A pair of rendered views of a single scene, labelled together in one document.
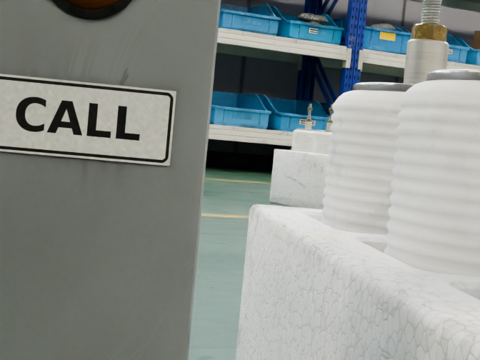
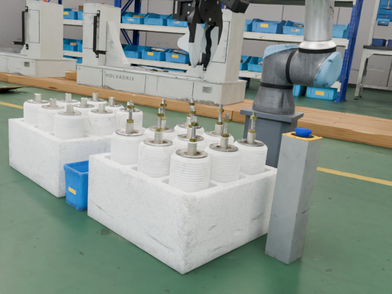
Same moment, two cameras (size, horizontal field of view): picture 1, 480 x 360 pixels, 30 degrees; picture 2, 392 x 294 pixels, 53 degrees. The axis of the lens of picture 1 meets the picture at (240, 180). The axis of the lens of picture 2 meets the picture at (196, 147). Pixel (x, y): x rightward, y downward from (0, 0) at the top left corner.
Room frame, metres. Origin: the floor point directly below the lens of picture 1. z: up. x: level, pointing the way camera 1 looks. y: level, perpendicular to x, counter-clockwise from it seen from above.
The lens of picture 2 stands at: (1.05, 0.59, 0.49)
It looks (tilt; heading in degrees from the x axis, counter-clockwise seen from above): 14 degrees down; 230
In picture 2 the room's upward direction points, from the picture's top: 5 degrees clockwise
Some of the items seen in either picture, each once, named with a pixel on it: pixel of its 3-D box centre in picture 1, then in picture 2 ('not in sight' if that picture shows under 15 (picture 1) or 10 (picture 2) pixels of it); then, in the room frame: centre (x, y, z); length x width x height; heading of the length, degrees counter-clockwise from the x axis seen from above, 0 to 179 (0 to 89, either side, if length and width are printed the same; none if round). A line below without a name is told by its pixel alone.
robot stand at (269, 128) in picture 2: not in sight; (267, 151); (-0.06, -0.32, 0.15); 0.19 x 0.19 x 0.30; 25
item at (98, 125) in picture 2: not in sight; (100, 137); (0.45, -0.65, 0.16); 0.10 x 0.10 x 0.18
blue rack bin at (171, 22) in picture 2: not in sight; (184, 21); (-2.80, -4.58, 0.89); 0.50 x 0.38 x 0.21; 25
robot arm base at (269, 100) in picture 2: not in sight; (275, 97); (-0.06, -0.32, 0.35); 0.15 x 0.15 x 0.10
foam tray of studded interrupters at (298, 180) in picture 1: (353, 183); not in sight; (2.94, -0.37, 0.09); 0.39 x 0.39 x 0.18; 32
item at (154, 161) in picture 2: not in sight; (156, 177); (0.50, -0.21, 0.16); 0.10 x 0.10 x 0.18
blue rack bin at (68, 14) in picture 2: not in sight; (75, 14); (-1.88, -6.63, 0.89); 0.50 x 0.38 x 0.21; 25
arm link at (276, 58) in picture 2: not in sight; (281, 63); (-0.06, -0.31, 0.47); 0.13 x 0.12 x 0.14; 98
